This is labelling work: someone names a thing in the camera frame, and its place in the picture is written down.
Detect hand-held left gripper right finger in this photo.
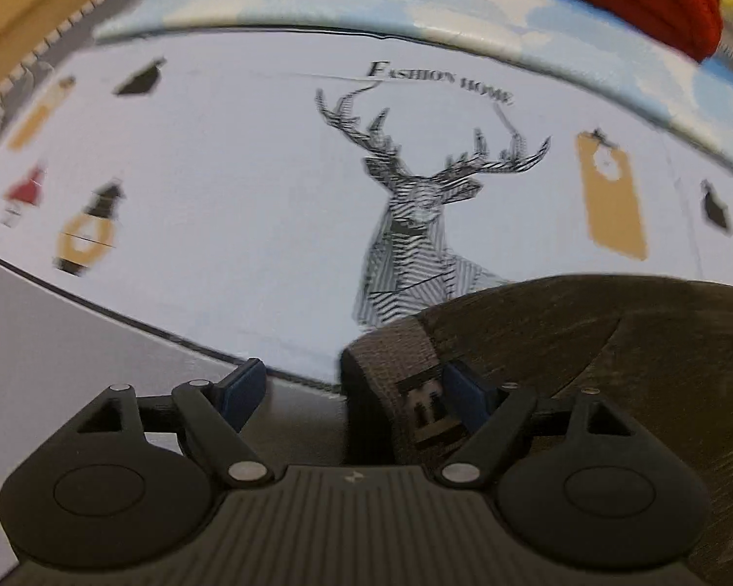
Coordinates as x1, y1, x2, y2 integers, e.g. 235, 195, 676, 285
436, 361, 636, 489

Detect dark olive pants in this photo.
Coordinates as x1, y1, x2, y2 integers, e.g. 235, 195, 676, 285
340, 276, 733, 586

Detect wooden bed frame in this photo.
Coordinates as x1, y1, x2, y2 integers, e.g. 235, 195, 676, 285
0, 0, 149, 118

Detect deer print bed sheet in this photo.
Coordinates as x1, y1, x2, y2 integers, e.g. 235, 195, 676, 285
0, 0, 733, 586

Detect grey zippered mattress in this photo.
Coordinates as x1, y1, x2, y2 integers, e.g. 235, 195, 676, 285
0, 0, 233, 153

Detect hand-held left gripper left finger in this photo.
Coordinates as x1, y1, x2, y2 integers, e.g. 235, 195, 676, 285
76, 359, 274, 490

